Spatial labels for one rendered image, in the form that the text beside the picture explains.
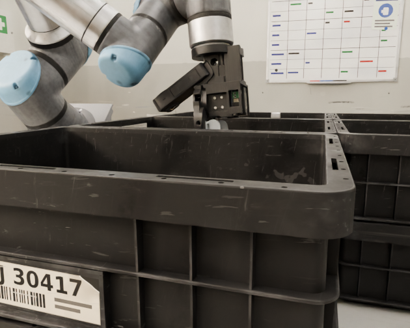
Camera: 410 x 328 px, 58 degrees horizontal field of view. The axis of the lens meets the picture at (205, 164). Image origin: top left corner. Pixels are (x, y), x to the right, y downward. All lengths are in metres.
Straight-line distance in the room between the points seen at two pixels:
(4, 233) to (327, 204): 0.22
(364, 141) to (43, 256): 0.37
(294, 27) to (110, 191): 3.73
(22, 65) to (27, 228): 0.68
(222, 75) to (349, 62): 3.28
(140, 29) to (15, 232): 0.44
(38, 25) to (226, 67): 0.48
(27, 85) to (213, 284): 0.76
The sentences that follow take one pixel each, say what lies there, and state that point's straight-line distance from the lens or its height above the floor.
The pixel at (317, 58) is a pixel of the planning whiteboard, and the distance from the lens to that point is 3.86.
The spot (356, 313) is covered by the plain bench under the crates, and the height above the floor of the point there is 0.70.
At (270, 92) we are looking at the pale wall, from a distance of 3.88.
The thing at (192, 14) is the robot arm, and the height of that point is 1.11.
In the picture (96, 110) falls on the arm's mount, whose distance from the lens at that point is 1.08.
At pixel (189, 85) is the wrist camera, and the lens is 0.64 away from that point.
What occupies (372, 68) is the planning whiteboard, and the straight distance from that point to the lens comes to 3.89.
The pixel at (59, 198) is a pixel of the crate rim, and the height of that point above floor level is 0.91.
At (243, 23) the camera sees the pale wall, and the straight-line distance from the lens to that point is 3.99.
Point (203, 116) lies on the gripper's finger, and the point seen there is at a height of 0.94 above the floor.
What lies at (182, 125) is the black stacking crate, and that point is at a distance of 0.82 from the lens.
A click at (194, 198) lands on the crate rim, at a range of 0.20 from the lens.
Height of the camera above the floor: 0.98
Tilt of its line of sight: 10 degrees down
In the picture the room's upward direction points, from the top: straight up
